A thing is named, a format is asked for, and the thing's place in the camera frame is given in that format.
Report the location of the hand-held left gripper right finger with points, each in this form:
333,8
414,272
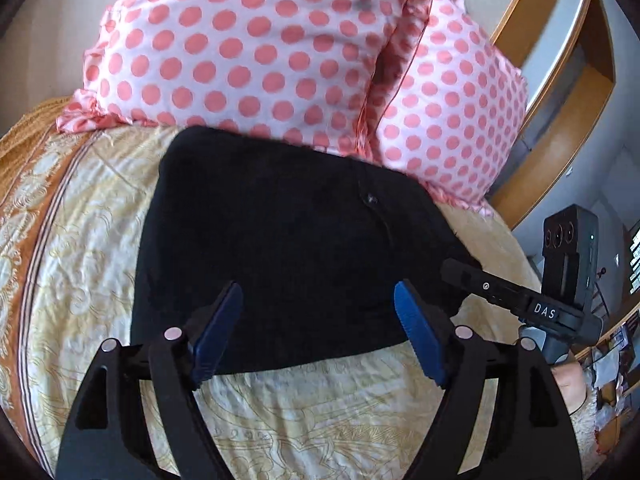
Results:
417,335

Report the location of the large pink polka dot pillow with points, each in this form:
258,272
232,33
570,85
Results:
250,40

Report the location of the black pants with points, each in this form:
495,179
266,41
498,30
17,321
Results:
280,240

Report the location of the person's right hand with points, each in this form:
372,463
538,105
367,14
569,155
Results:
570,385

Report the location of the window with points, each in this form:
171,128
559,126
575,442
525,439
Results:
634,260

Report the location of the yellow patterned bedspread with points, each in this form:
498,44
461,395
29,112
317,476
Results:
75,260

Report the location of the wooden headboard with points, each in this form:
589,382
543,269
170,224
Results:
550,135

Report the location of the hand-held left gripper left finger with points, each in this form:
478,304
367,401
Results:
220,330

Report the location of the small pink polka dot pillow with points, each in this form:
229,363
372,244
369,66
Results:
450,110

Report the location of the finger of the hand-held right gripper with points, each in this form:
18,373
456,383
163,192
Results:
480,285

